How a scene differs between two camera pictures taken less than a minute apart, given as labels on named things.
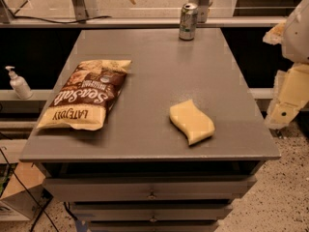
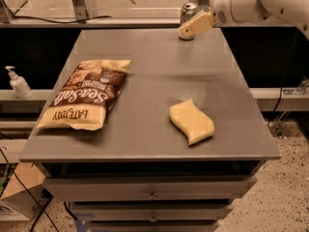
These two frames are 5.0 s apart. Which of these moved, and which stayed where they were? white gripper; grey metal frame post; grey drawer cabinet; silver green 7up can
Moved: white gripper
Stayed: silver green 7up can; grey metal frame post; grey drawer cabinet
